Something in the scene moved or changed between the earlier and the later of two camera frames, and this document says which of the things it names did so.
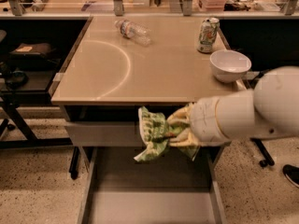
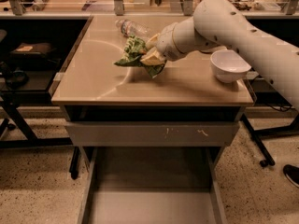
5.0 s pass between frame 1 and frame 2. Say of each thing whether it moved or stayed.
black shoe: stayed
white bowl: stayed
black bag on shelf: stayed
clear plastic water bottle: stayed
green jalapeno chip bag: moved
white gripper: moved
